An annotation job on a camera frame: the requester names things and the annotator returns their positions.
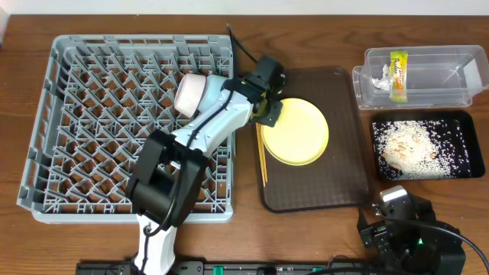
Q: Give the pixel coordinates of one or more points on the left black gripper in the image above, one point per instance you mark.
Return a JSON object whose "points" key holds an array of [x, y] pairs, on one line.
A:
{"points": [[272, 113]]}

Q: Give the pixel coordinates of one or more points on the wooden chopstick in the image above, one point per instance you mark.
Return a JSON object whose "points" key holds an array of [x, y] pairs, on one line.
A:
{"points": [[262, 161], [264, 149]]}

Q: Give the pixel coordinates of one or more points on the yellow round plate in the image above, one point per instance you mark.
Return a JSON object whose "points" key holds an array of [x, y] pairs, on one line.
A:
{"points": [[300, 134]]}

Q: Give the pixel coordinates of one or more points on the pink white bowl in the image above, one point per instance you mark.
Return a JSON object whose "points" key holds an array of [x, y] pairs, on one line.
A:
{"points": [[189, 94]]}

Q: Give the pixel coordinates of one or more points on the white tissue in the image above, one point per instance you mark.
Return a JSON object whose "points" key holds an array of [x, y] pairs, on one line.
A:
{"points": [[385, 83]]}

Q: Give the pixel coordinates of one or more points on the light blue bowl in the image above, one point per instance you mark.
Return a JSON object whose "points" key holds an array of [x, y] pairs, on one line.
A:
{"points": [[211, 92]]}

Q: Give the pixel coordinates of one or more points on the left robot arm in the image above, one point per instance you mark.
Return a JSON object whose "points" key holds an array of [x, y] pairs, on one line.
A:
{"points": [[166, 179]]}

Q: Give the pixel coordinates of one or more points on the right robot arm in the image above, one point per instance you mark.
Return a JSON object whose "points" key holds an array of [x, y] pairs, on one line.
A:
{"points": [[411, 239]]}

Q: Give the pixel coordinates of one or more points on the spilled rice food waste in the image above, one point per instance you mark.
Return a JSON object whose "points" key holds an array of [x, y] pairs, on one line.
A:
{"points": [[420, 150]]}

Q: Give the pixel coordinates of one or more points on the grey plastic dishwasher rack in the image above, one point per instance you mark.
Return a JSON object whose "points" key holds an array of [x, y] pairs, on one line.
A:
{"points": [[102, 96]]}

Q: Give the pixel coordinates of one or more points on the dark brown serving tray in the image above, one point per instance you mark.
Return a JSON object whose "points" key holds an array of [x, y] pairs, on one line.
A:
{"points": [[342, 175]]}

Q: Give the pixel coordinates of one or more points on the black rectangular tray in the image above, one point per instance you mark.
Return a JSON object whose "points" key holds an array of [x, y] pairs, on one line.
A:
{"points": [[467, 128]]}

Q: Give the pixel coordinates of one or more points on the clear plastic bin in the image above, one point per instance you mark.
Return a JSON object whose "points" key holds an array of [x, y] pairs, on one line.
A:
{"points": [[437, 77]]}

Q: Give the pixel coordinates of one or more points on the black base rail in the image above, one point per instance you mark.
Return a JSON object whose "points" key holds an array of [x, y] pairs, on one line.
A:
{"points": [[200, 268]]}

